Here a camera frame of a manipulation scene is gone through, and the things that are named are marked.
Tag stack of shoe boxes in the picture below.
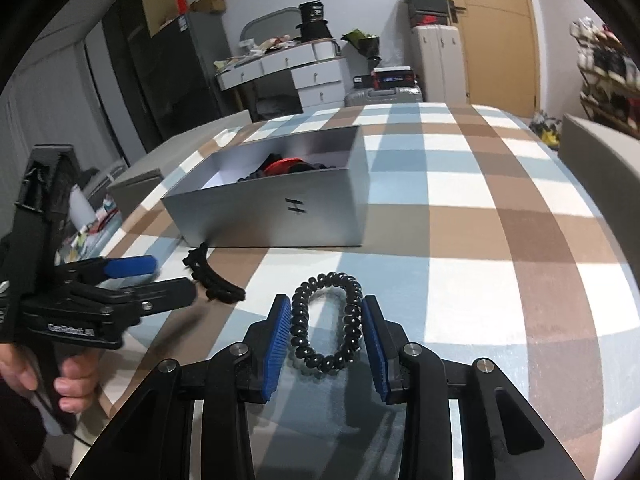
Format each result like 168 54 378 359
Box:
402 0 449 29

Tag yellow shoes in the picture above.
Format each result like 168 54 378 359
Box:
530 112 562 149

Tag grey chair back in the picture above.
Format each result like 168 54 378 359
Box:
240 6 302 45

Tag person's left hand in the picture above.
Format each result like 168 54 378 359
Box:
0 344 97 413

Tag white suitcase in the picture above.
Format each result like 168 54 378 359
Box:
410 24 469 105

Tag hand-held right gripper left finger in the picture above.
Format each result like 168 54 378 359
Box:
82 294 293 480

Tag green black bag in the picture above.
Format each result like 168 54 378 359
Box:
341 28 382 59

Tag black spiral hair tie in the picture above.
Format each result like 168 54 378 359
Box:
291 272 364 372

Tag plaid tablecloth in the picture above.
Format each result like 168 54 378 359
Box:
97 102 640 480

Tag person's left forearm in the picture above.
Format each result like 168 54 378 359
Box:
0 377 51 480

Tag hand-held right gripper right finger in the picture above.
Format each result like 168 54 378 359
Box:
361 295 576 480

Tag dark wardrobe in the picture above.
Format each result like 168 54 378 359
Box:
102 10 222 155

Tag silver suitcase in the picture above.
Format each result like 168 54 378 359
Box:
344 86 425 107

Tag cardboard boxes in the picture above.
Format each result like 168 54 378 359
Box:
137 0 232 37

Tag white drawer dresser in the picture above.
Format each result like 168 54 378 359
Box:
216 40 351 111

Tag shoe rack with shoes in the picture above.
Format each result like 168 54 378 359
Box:
570 17 640 141

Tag black hair accessories pile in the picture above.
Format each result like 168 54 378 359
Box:
237 152 347 182

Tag black red box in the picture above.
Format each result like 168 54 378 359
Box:
372 66 419 91

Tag wooden door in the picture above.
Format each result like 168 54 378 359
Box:
434 0 541 118

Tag silver cardboard box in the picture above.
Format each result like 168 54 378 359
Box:
161 125 370 249

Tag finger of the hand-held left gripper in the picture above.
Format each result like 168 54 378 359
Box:
54 255 159 287
30 277 198 332

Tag grey sofa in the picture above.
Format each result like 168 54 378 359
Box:
559 114 640 181

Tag black toothed hair clip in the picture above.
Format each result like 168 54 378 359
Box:
182 242 247 304

